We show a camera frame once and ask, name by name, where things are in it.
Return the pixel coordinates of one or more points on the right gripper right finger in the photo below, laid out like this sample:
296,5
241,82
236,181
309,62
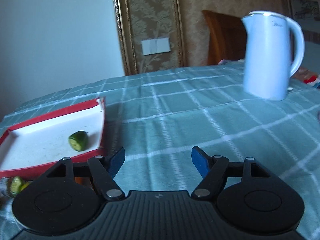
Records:
247,195

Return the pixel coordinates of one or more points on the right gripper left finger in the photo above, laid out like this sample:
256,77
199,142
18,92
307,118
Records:
69,195

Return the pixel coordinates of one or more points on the small green cucumber piece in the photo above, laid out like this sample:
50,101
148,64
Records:
78,141

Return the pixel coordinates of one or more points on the green cucumber piece outside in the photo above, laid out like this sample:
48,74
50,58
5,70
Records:
16,185

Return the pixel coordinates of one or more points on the red shallow cardboard box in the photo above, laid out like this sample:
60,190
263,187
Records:
31,147

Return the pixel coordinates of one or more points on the teal plaid bedspread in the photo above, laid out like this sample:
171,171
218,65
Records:
159,117

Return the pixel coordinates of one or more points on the colourful package on bed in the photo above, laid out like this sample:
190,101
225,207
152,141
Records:
308,77

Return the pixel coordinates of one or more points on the white electric kettle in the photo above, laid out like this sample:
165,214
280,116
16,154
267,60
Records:
274,51

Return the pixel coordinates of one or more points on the wooden headboard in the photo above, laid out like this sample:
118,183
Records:
227,37

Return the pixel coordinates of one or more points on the white wall switch panel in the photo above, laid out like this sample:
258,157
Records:
155,46

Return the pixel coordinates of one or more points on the framed wall picture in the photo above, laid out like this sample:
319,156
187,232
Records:
305,9

